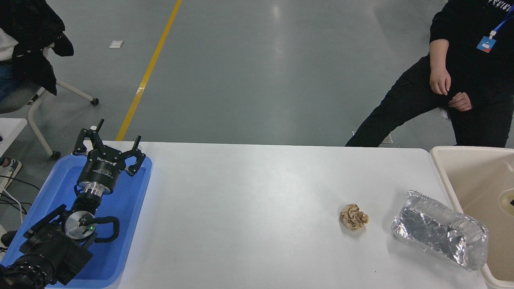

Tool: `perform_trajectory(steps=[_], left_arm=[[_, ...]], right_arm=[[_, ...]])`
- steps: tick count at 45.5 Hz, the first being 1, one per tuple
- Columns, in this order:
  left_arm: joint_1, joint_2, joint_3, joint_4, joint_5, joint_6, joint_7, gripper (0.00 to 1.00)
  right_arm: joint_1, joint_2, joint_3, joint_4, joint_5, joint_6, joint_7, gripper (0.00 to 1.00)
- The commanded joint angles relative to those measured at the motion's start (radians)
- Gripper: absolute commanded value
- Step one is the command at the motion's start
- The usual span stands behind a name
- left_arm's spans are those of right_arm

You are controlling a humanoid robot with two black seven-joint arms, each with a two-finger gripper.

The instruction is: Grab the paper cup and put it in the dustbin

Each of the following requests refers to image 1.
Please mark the person's right forearm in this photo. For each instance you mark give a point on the person's right forearm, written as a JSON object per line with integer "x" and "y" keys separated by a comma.
{"x": 438, "y": 56}

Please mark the small white table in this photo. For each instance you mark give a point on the small white table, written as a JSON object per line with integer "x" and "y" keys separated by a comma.
{"x": 10, "y": 130}

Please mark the silver foil tray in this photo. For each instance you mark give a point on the silver foil tray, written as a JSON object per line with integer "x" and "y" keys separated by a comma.
{"x": 437, "y": 230}

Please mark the seated person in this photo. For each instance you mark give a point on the seated person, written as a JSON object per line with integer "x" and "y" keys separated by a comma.
{"x": 28, "y": 36}

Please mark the large pale bin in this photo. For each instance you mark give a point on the large pale bin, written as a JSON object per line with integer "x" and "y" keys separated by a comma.
{"x": 474, "y": 176}

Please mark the white paper cup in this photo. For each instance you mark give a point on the white paper cup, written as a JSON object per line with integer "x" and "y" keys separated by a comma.
{"x": 504, "y": 199}

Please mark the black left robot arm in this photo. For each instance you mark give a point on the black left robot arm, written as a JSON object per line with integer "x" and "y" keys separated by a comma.
{"x": 52, "y": 249}

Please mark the grey office chair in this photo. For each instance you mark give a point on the grey office chair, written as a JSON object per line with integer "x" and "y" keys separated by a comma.
{"x": 20, "y": 100}

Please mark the black shoe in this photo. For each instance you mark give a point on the black shoe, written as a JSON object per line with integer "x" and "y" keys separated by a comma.
{"x": 9, "y": 237}

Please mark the crumpled tan paper ball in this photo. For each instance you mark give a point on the crumpled tan paper ball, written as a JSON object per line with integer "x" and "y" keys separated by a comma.
{"x": 354, "y": 217}

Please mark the person's left hand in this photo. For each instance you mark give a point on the person's left hand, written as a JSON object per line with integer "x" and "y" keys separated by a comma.
{"x": 461, "y": 102}

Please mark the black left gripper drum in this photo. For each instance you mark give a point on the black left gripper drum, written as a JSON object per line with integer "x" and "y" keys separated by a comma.
{"x": 100, "y": 170}

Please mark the clear floor plate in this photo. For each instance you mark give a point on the clear floor plate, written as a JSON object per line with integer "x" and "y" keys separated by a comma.
{"x": 388, "y": 139}

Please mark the blue plastic tray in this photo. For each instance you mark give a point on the blue plastic tray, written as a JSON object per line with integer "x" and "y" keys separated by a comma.
{"x": 124, "y": 208}

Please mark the person's right hand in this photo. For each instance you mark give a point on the person's right hand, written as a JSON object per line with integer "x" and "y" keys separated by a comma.
{"x": 439, "y": 82}

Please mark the person's white shoe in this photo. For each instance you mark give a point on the person's white shoe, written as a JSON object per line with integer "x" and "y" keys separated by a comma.
{"x": 10, "y": 168}

